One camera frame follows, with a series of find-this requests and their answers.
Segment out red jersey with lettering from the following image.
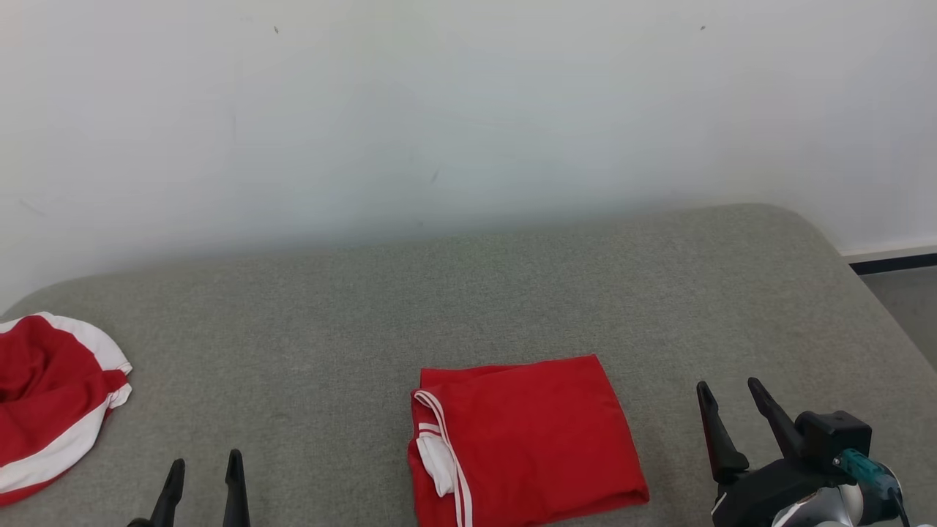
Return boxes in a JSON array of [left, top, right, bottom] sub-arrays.
[[408, 355, 651, 527]]

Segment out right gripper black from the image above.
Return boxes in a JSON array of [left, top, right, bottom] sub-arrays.
[[696, 377, 843, 527]]

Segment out white wall baseboard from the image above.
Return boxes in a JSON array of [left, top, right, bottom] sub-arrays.
[[840, 244, 937, 276]]

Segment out right camera cable teal plug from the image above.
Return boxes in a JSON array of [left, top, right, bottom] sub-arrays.
[[833, 448, 912, 527]]

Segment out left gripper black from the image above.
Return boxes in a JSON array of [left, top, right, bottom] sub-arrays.
[[126, 449, 251, 527]]

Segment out red shorts with white stripe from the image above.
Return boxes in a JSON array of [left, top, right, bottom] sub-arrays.
[[0, 312, 134, 508]]

